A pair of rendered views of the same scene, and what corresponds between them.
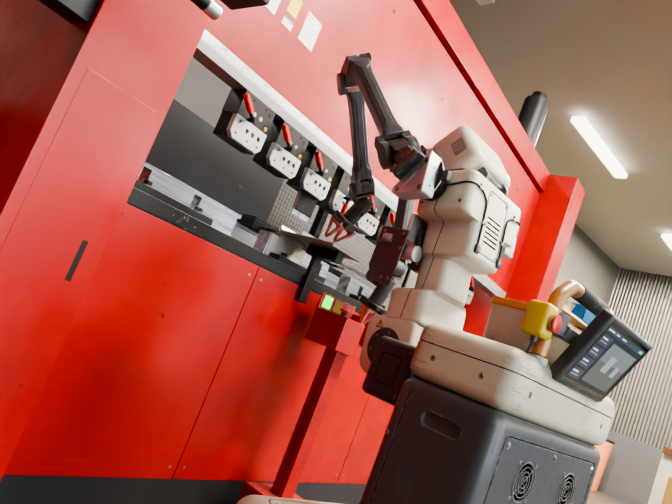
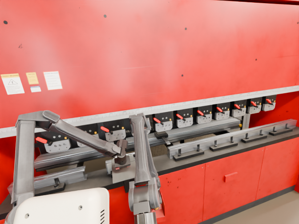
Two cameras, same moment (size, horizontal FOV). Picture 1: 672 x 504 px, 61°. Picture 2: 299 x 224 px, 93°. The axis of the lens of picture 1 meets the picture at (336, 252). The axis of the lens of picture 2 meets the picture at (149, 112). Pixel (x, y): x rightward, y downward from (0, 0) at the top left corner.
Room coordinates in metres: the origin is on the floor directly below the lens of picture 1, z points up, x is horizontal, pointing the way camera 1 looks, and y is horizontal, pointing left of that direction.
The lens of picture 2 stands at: (1.52, -0.65, 1.69)
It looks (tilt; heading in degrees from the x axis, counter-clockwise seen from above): 17 degrees down; 36
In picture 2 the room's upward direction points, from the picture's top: 4 degrees counter-clockwise
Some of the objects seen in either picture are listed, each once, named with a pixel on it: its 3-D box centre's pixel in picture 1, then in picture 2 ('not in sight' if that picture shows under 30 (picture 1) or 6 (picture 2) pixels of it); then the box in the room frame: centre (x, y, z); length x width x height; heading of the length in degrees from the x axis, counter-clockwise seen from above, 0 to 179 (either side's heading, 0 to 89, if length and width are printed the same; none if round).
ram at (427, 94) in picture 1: (426, 144); (190, 59); (2.72, -0.22, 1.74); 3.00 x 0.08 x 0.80; 142
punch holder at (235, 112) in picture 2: not in sight; (236, 107); (3.13, -0.55, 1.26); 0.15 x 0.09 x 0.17; 142
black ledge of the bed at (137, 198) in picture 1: (370, 315); (192, 156); (2.69, -0.26, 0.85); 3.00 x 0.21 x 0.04; 142
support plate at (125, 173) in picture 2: (319, 245); (124, 167); (2.12, 0.07, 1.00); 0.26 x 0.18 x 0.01; 52
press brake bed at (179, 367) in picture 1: (336, 405); (191, 192); (2.69, -0.26, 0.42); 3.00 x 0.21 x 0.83; 142
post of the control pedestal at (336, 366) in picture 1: (309, 421); not in sight; (2.13, -0.13, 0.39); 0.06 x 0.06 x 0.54; 45
